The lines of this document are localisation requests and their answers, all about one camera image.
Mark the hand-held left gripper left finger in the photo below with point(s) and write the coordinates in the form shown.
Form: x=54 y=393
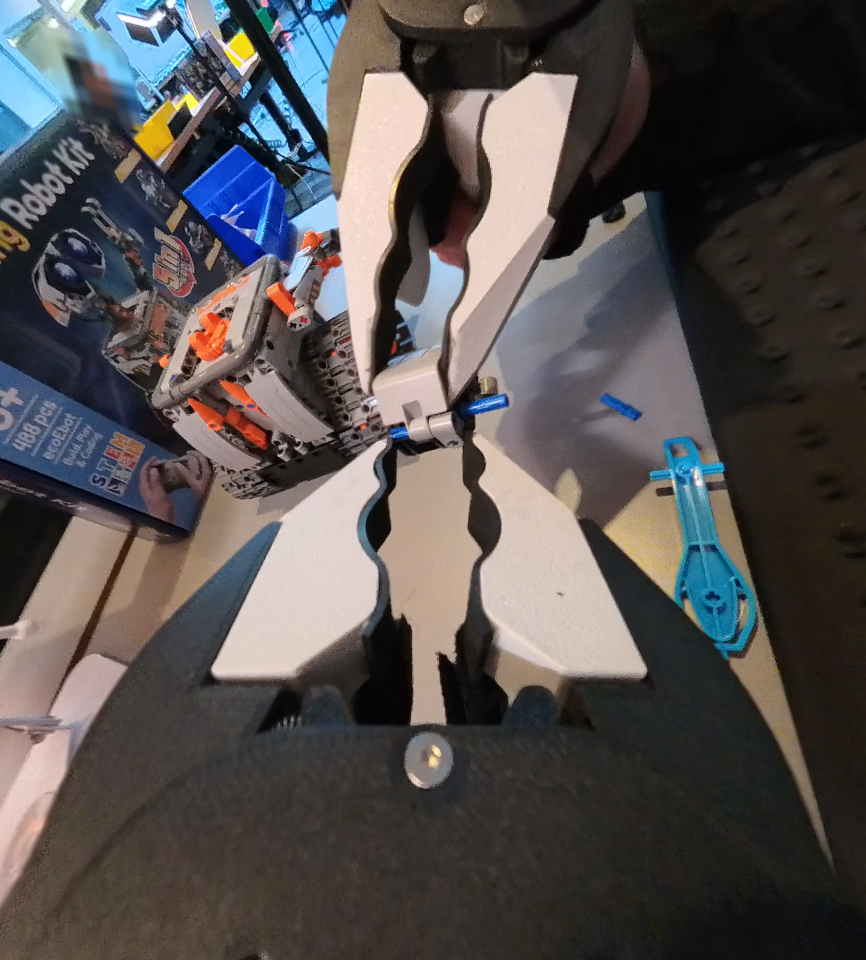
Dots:
x=298 y=608

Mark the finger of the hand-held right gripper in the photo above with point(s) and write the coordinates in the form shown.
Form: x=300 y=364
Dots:
x=531 y=180
x=373 y=165

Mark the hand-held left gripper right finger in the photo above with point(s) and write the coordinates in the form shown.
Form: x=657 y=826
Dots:
x=561 y=608

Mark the small black grey brick assembly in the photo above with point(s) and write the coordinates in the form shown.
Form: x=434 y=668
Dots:
x=410 y=398

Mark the person's right hand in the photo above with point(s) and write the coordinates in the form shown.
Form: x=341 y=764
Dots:
x=637 y=105

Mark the small black round piece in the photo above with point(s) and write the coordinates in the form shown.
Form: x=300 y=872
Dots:
x=613 y=213

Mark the blue plastic storage bin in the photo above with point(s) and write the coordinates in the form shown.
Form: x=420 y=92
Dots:
x=245 y=210

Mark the black metal shelf rack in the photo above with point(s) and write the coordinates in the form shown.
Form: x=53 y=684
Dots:
x=253 y=75

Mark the blue plastic separator tool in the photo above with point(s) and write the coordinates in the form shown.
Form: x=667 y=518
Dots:
x=711 y=578

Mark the yellow plastic bin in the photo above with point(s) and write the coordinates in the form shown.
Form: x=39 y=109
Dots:
x=166 y=132

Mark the blue plastic pin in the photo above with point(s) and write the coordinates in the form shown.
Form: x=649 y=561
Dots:
x=621 y=407

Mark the grey orange tracked toy robot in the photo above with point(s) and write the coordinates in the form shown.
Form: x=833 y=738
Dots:
x=253 y=375

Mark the black box with red stripe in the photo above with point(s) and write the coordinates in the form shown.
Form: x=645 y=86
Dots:
x=43 y=488

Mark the black dimpled mat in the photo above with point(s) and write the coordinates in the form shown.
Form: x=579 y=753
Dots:
x=808 y=450

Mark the white desk stand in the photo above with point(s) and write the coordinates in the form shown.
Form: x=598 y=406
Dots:
x=28 y=750

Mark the blue robot kit box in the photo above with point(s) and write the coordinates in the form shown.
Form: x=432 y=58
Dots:
x=58 y=330

